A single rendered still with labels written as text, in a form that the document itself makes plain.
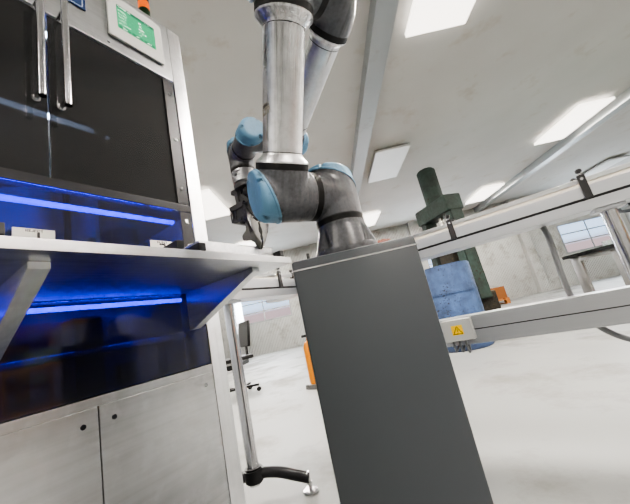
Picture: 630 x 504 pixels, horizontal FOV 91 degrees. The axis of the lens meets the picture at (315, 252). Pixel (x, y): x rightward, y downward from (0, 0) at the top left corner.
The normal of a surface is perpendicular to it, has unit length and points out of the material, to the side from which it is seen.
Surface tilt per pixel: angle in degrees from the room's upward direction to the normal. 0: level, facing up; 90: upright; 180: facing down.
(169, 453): 90
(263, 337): 90
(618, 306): 90
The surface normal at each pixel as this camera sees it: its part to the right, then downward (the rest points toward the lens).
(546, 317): -0.56, -0.06
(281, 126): 0.00, 0.26
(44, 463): 0.80, -0.29
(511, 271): -0.06, -0.21
